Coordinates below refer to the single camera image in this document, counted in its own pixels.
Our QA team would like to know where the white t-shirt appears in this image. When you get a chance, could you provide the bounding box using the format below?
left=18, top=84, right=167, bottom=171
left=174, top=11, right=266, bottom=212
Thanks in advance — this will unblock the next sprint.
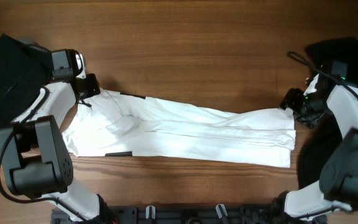
left=63, top=90, right=296, bottom=168

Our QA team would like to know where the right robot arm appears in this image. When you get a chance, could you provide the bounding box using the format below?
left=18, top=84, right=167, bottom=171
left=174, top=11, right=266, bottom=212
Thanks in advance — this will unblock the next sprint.
left=268, top=52, right=358, bottom=223

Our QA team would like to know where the black garment on right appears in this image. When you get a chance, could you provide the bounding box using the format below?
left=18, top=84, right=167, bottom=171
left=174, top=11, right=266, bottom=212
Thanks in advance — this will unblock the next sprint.
left=288, top=37, right=358, bottom=194

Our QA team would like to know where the left black cable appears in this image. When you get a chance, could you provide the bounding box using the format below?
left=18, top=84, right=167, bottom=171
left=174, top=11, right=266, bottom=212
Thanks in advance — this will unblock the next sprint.
left=0, top=86, right=86, bottom=222

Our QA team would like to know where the grey folded garment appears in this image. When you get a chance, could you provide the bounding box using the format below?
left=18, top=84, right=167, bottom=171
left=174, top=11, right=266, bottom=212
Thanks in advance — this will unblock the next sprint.
left=19, top=38, right=50, bottom=52

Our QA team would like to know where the right black cable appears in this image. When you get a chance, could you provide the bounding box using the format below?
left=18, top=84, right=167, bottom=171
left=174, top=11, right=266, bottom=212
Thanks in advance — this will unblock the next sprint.
left=287, top=50, right=358, bottom=134

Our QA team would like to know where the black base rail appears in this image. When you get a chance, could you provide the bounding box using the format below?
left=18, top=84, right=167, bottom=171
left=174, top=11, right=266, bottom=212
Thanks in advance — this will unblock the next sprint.
left=50, top=203, right=328, bottom=224

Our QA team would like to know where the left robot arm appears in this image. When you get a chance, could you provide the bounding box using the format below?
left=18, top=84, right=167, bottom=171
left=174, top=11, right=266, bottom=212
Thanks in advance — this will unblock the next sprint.
left=0, top=44, right=117, bottom=223

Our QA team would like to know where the black cable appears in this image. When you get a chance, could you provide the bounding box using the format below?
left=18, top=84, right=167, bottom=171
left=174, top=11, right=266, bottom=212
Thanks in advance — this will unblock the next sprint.
left=287, top=50, right=358, bottom=134
left=0, top=86, right=86, bottom=222

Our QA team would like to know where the black folded garment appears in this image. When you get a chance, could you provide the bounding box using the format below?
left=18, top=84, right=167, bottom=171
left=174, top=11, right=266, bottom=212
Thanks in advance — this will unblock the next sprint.
left=0, top=34, right=53, bottom=128

